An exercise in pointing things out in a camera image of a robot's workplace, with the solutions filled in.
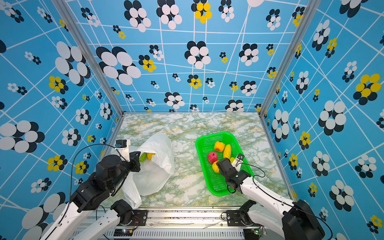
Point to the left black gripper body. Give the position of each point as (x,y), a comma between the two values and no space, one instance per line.
(133,164)

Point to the yellow toy orange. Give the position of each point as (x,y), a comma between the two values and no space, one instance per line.
(215,167)

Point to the yellow toy mango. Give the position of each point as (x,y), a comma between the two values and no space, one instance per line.
(227,152)

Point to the pink toy apple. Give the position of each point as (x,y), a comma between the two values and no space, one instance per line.
(212,157)

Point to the yellow toy apple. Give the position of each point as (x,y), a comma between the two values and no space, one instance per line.
(219,146)

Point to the white plastic bag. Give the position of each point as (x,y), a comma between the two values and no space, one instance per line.
(154,173)

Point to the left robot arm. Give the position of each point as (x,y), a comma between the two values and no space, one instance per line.
(109,176)

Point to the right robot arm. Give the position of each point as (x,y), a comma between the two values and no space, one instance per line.
(291,220)

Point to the green toy fruit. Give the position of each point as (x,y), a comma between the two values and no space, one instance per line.
(143,157)

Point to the yellow orange toy banana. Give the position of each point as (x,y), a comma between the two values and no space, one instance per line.
(150,156)

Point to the green plastic basket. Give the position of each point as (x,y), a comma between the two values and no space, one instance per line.
(216,183)

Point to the left circuit board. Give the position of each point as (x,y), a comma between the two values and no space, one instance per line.
(123,233)

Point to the circuit board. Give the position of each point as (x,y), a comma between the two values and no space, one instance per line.
(253,234)
(123,233)

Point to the right circuit board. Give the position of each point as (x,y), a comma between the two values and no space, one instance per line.
(253,234)

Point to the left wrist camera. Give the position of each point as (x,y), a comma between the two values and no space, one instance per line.
(122,147)

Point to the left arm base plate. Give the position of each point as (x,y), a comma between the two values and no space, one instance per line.
(134,218)

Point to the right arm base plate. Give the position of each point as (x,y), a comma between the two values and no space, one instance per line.
(236,218)

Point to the aluminium front rail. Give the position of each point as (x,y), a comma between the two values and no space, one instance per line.
(183,224)

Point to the left aluminium corner post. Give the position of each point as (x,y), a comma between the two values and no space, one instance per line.
(81,42)

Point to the aluminium corner post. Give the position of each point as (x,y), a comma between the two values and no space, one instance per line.
(81,42)
(288,57)

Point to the right aluminium corner post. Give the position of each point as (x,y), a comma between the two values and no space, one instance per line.
(288,57)

